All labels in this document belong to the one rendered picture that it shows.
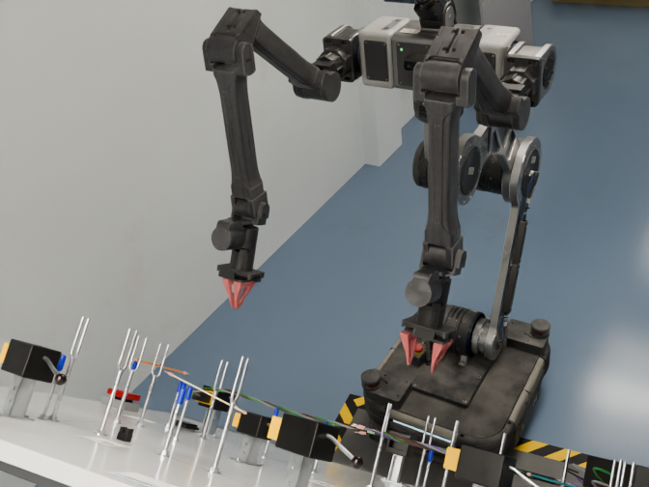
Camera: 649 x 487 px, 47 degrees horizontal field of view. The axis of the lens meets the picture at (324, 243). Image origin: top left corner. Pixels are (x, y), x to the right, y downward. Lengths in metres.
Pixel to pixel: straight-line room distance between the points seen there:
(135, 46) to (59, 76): 0.36
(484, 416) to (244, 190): 1.26
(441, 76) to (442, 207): 0.27
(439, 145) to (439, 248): 0.24
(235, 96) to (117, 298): 1.53
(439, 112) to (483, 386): 1.49
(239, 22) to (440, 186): 0.56
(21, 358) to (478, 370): 1.99
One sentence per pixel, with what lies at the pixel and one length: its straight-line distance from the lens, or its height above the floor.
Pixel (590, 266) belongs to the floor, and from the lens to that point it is 3.69.
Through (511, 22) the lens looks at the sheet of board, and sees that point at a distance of 5.64.
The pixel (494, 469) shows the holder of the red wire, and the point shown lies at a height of 1.32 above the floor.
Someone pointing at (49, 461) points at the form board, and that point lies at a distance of 0.76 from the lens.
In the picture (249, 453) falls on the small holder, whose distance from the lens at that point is 1.15.
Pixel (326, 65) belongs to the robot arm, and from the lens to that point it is 1.97.
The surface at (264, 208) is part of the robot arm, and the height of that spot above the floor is 1.27.
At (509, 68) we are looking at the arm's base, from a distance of 1.86.
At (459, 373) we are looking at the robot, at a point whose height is 0.26.
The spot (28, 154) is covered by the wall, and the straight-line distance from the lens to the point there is 2.62.
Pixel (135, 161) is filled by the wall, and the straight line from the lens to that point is 2.95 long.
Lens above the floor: 2.19
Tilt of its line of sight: 35 degrees down
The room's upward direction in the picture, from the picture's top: 7 degrees counter-clockwise
